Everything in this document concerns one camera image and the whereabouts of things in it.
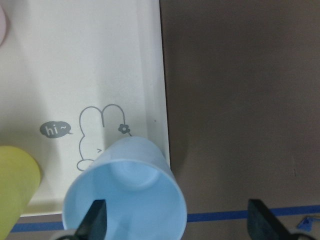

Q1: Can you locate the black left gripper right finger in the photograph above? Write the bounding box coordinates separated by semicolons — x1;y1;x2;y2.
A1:
247;199;292;240

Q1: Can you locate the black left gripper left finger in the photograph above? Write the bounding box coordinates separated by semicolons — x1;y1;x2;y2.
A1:
74;199;107;240

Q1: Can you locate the light blue cup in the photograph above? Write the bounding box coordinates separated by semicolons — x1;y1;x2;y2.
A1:
62;136;187;240

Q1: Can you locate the yellow plastic cup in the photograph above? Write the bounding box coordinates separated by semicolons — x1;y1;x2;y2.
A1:
0;146;41;240

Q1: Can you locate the pink plastic cup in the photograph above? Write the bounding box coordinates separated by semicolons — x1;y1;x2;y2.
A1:
0;5;9;46

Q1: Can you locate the beige plastic tray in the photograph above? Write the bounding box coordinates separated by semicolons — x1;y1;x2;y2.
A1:
0;0;169;216

